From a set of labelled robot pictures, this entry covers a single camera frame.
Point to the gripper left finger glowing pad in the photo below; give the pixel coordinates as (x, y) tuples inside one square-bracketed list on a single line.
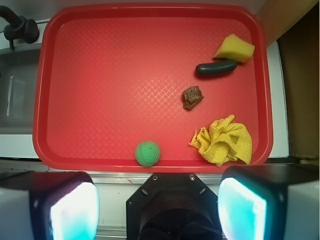
[(48, 206)]

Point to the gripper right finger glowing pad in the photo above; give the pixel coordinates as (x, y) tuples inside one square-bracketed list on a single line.
[(270, 202)]

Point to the brown cardboard box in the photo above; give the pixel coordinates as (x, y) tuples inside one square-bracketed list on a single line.
[(295, 26)]

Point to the brown rock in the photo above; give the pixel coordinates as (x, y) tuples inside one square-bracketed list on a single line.
[(191, 97)]

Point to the dark green toy cucumber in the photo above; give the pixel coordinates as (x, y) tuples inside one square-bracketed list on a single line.
[(214, 69)]

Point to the green dimpled ball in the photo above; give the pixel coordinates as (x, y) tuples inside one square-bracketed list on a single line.
[(147, 153)]

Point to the black octagonal mount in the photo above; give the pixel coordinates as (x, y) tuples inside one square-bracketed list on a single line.
[(172, 206)]

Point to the black faucet fixture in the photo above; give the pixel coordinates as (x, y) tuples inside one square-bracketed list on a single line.
[(18, 27)]

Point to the grey sink basin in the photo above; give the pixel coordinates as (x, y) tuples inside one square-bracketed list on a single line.
[(18, 80)]

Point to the yellow microfiber cloth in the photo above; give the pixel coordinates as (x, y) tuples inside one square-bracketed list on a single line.
[(224, 141)]

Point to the yellow sponge wedge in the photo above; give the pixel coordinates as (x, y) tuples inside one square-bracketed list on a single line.
[(235, 48)]

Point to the red plastic tray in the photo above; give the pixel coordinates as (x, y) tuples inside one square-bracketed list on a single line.
[(112, 76)]

